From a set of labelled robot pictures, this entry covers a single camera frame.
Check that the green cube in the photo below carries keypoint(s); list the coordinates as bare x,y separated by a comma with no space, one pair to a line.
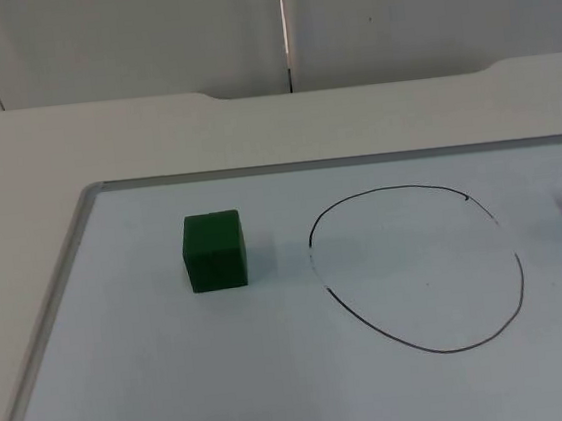
213,252

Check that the grey-framed whiteboard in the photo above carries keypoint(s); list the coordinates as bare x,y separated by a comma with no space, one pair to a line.
227,367

